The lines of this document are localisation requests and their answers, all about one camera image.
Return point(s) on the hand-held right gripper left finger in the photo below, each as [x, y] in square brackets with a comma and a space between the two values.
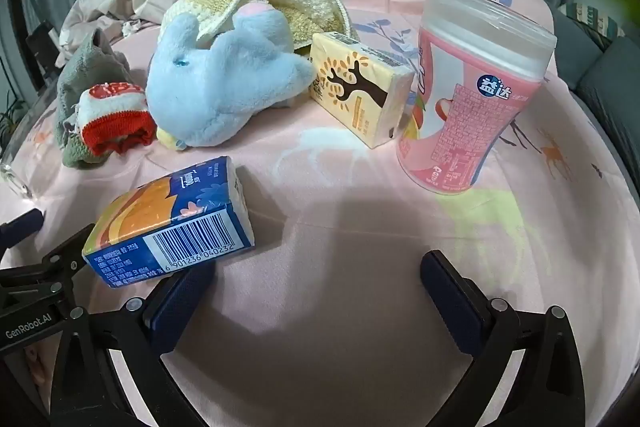
[175, 312]

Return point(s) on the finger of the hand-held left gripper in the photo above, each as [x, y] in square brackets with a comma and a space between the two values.
[22, 229]
[62, 259]

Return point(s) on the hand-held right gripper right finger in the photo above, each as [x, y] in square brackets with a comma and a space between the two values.
[450, 297]

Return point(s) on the blue and orange tissue pack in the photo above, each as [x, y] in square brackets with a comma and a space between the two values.
[165, 217]

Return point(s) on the red and white sock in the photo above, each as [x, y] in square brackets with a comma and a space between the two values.
[115, 112]

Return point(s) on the grey-green towel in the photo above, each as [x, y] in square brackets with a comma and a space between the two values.
[85, 67]

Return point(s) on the yellow tissue pack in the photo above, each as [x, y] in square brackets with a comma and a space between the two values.
[360, 87]

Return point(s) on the light blue plush toy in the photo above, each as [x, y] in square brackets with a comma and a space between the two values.
[215, 82]

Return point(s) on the glass bottle with metal lid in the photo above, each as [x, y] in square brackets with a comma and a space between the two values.
[12, 177]

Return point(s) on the pink printed tablecloth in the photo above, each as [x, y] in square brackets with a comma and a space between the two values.
[350, 232]

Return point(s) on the pink gum jar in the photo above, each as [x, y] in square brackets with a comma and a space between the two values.
[465, 107]

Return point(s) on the white crumpled tissue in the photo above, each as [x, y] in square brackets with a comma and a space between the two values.
[132, 27]

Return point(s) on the grey sofa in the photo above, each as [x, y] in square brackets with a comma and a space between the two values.
[600, 82]

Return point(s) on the patterned cushion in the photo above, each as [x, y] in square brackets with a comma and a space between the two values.
[595, 19]

